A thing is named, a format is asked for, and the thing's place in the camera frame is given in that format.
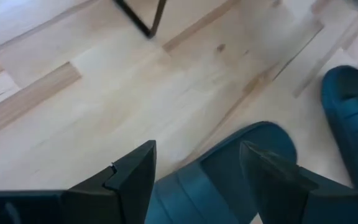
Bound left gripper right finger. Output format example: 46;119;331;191
239;140;319;224

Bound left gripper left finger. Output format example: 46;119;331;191
62;139;157;224

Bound wooden shelf with black frame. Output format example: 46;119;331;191
112;0;168;40

